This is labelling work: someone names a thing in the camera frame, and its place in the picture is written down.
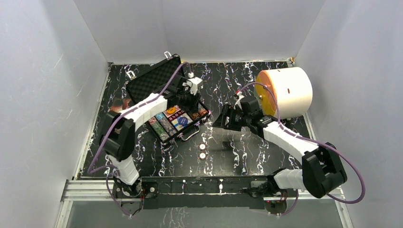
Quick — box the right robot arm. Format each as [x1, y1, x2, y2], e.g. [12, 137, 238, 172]
[212, 98, 347, 198]

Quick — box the dark book with orange cover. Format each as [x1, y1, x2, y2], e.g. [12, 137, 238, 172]
[110, 98, 133, 113]

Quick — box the brown chip row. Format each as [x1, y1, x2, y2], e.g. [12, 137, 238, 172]
[189, 112, 202, 121]

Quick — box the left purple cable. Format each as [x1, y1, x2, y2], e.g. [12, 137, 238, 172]
[87, 61, 193, 218]

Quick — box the blue playing card deck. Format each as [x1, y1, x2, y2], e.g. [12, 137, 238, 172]
[171, 113, 192, 131]

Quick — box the white poker chip upper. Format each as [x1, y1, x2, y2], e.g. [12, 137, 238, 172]
[199, 143, 206, 151]

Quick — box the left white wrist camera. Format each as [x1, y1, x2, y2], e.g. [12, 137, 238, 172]
[186, 72, 203, 95]

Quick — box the blue grey chip row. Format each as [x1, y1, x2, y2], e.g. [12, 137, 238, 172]
[155, 113, 177, 136]

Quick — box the red playing card deck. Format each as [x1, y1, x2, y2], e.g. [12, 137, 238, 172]
[163, 105, 181, 118]

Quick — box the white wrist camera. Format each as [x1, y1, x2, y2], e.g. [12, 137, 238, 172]
[234, 90, 244, 110]
[186, 72, 203, 95]

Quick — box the yellow dealer button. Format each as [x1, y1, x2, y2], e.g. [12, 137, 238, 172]
[166, 106, 177, 115]

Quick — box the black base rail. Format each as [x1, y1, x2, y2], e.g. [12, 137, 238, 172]
[112, 176, 297, 212]

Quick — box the white orange cylindrical drum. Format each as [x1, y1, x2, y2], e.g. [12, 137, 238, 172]
[255, 67, 313, 119]

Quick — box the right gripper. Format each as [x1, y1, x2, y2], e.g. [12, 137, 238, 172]
[211, 104, 251, 132]

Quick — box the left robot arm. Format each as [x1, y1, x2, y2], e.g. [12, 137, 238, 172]
[99, 77, 209, 198]

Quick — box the black poker chip case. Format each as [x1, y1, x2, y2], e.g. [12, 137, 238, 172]
[126, 55, 211, 143]

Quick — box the white poker chip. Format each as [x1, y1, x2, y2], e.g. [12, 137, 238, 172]
[199, 152, 207, 160]
[199, 143, 206, 151]

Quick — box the blue blind button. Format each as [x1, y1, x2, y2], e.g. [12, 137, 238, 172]
[178, 116, 188, 126]

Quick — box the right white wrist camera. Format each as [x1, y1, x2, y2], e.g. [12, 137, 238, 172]
[234, 90, 244, 110]

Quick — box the white poker chip lower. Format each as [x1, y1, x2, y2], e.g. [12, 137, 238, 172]
[199, 152, 207, 160]

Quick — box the red green chip row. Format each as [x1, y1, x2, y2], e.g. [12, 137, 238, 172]
[148, 117, 169, 142]

